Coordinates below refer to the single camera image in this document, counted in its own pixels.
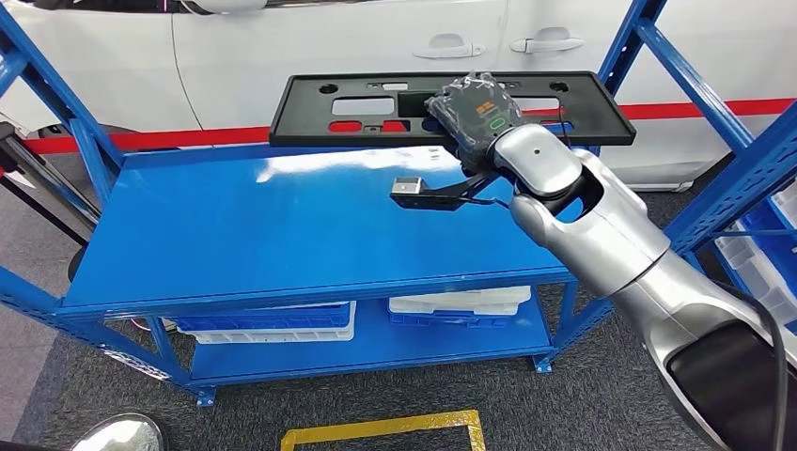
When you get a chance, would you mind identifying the white plastic bin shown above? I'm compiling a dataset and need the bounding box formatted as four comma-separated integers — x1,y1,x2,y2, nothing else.
387,286,532,317
177,302,357,346
772,180,797,226
714,221,797,325

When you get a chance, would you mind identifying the blue metal shelf rack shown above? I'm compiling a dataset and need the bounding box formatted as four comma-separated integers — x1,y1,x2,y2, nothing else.
0,0,797,409

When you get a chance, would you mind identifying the black plastic panel part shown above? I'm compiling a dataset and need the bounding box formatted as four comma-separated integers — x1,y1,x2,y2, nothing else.
269,70,637,149

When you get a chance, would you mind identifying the stanchion with black cap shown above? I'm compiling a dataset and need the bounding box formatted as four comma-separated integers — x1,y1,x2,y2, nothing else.
0,121,104,228

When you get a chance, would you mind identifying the white car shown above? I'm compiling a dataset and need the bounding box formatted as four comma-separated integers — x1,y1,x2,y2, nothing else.
0,0,797,193

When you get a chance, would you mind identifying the red barrier belt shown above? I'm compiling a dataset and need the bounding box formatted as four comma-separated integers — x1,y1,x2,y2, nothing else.
22,97,797,156

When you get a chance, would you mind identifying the yellow floor tape square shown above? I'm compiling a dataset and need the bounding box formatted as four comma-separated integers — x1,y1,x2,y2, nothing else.
280,409,487,451

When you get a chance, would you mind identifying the blue rack on casters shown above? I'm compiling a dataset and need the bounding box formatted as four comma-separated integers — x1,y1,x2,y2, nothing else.
681,180,797,331

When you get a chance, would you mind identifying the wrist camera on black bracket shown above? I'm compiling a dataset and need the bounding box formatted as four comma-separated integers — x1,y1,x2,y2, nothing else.
390,176,499,213

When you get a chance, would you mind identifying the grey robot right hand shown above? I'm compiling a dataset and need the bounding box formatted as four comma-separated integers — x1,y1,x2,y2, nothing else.
425,70,524,176

